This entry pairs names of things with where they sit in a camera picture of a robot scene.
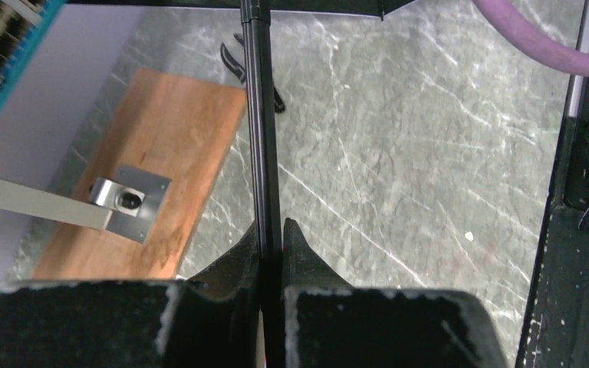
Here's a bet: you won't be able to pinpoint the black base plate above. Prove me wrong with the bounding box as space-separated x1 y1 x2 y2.
515 78 589 367

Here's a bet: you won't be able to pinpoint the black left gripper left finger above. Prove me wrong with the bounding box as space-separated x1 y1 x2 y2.
0 227 258 367

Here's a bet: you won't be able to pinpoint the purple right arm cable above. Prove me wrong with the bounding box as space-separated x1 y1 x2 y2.
472 0 589 78

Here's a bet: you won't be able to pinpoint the purple folding umbrella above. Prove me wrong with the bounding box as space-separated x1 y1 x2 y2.
68 0 417 368

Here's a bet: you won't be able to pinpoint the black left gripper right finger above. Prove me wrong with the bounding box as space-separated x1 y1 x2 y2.
281 219 507 367

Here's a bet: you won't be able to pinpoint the black handled pliers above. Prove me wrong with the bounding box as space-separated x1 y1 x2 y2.
219 43 286 113

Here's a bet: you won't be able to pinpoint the metal bracket stand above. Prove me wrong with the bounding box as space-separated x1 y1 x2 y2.
0 165 171 244

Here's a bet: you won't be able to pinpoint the wooden board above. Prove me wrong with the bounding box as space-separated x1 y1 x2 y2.
31 68 246 280

